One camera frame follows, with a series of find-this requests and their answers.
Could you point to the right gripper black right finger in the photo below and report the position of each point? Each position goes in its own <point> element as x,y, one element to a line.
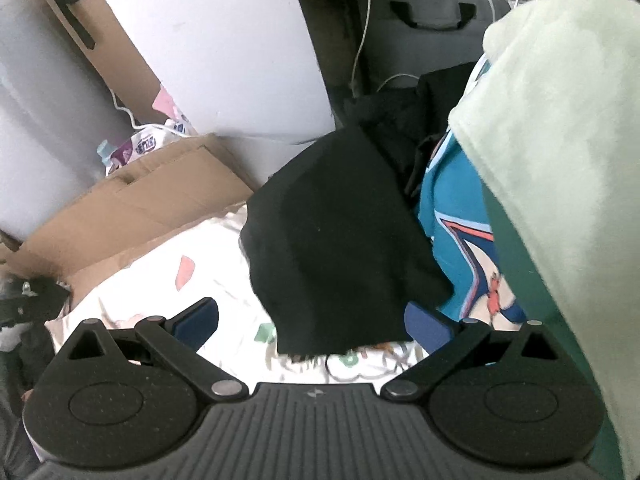
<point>479,356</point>

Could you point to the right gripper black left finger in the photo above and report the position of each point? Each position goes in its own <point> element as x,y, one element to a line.
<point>155,361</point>

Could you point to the black shorts with floral trim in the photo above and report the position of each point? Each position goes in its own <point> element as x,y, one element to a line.
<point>334,254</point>

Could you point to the teal patterned garment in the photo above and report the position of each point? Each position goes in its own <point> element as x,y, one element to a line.
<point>453,215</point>

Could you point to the white patterned bed sheet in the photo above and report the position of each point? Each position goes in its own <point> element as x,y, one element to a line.
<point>203,273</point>

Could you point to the brown cardboard sheet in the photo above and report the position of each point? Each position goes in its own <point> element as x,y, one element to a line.
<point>132,211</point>

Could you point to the light blue bottle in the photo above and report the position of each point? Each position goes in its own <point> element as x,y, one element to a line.
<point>105,151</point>

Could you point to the white bubble wrap roll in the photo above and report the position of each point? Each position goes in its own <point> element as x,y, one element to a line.
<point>55,111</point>

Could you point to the purple white plastic package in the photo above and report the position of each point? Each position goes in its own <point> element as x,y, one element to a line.
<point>146,140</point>

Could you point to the pale green fleece blanket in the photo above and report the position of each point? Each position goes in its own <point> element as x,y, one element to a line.
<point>552,128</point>

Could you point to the white foam board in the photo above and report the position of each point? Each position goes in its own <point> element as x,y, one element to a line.
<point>234,67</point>

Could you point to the grey suitcase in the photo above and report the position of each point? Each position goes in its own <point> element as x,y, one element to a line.
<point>411,38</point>

